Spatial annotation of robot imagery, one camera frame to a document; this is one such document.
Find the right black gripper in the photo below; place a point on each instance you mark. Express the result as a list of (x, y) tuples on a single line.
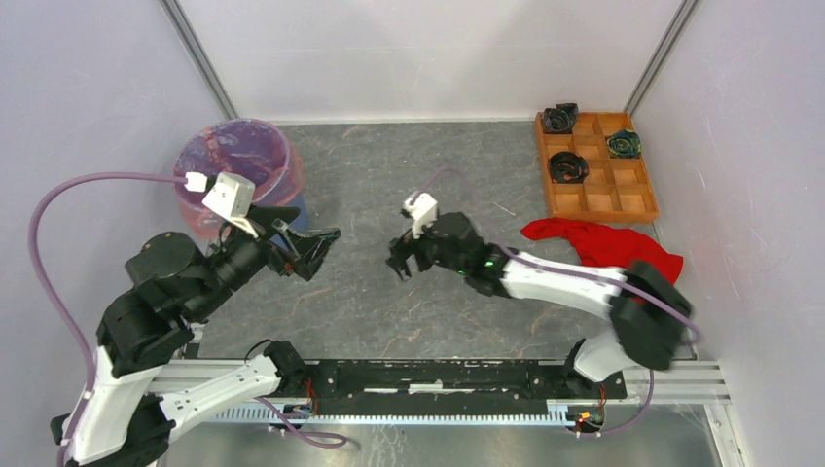
[(399, 252)]

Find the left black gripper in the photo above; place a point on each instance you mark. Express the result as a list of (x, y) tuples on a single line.
[(310, 246)]

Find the red translucent trash bag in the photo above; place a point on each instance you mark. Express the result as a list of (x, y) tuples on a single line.
[(245, 161)]

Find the blue plastic trash bin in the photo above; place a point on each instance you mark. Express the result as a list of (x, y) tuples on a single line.
[(283, 193)]

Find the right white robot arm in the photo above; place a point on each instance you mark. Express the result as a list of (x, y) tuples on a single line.
[(648, 317)]

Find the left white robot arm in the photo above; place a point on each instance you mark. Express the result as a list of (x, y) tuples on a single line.
[(120, 421)]

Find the black bag roll middle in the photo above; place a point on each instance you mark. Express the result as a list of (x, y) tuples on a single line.
[(567, 167)]

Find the black bag roll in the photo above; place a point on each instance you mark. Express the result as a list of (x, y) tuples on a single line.
[(567, 167), (559, 119)]

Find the red cloth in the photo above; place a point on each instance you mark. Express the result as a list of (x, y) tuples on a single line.
[(599, 245)]

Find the black bag roll top left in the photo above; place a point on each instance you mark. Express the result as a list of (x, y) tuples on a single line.
[(559, 119)]

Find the orange compartment tray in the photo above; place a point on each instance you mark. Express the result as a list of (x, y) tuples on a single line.
[(614, 191)]

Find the dark green bag roll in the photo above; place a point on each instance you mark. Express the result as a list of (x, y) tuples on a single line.
[(624, 144)]

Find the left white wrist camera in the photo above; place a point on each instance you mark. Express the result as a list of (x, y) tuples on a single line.
[(227, 194)]

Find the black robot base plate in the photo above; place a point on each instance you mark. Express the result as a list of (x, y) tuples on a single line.
[(442, 387)]

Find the slotted cable duct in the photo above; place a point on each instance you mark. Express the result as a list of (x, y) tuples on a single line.
[(258, 413)]

